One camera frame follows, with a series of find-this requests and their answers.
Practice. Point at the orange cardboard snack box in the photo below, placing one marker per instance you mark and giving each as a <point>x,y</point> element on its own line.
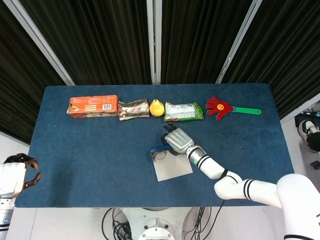
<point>92,106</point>

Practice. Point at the black ribbed partition panel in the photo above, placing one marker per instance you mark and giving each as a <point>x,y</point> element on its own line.
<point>287,50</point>
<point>100,42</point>
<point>20,87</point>
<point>197,42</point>

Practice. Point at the green white snack bag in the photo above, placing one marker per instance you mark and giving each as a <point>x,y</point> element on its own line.
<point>183,112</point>

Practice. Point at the metal frame eyeglasses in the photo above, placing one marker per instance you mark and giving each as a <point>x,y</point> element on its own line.
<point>160,157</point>

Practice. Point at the yellow pear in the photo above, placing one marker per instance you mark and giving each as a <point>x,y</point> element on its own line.
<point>156,110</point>

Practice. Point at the person's black trouser leg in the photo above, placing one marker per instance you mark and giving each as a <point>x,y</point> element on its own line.
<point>315,141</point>

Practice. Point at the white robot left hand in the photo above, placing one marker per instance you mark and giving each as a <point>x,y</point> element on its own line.
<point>11,178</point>

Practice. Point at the silver robot right hand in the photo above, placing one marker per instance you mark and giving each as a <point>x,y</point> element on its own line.
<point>178,140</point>

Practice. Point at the white grey robot base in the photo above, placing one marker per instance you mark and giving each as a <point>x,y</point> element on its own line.
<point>156,225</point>

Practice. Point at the small black floor object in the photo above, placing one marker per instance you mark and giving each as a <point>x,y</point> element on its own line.
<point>315,165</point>

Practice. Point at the white black sneaker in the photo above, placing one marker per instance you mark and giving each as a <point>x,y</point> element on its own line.
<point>306,127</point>

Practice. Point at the red hand clapper toy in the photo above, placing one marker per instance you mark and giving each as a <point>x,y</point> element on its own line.
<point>221,108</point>

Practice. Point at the white partition post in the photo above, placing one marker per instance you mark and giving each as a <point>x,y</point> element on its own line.
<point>150,37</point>
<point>37,37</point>
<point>238,37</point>

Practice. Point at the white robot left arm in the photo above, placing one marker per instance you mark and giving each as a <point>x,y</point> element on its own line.
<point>5,217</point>

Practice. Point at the brown white snack packet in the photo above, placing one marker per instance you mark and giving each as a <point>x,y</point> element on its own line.
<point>133,110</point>

